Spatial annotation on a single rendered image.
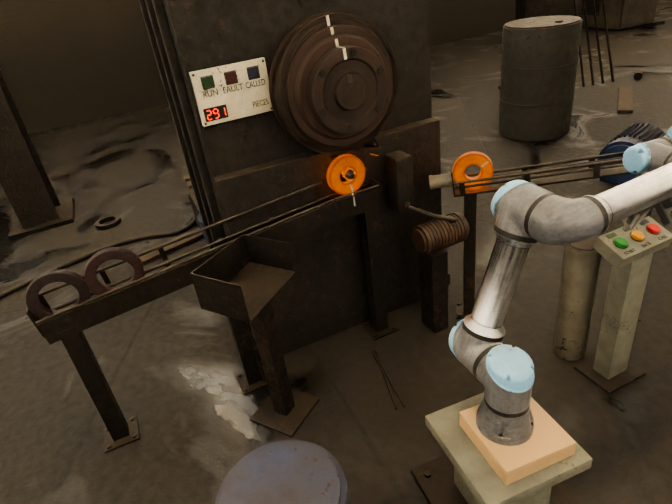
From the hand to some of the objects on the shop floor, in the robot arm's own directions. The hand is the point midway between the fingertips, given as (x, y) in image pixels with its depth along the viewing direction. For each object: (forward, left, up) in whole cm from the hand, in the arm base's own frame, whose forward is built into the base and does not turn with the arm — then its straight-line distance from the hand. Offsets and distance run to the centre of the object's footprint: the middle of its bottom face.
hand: (630, 228), depth 157 cm
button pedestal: (+3, -10, -66) cm, 67 cm away
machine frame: (+114, +68, -68) cm, 149 cm away
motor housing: (+60, +30, -67) cm, 95 cm away
